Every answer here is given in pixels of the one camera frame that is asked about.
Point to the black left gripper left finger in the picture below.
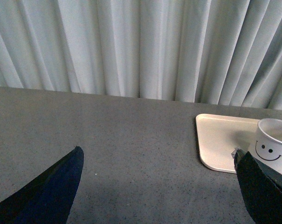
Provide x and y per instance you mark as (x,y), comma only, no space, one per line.
(48,198)

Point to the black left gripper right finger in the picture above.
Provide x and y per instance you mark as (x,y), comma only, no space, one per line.
(261,188)

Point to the white smiley mug black handle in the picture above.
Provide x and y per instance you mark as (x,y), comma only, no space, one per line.
(266,145)

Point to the cream rectangular tray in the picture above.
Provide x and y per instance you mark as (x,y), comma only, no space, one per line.
(219,136)

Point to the white pleated curtain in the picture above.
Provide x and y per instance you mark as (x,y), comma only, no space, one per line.
(221,52)

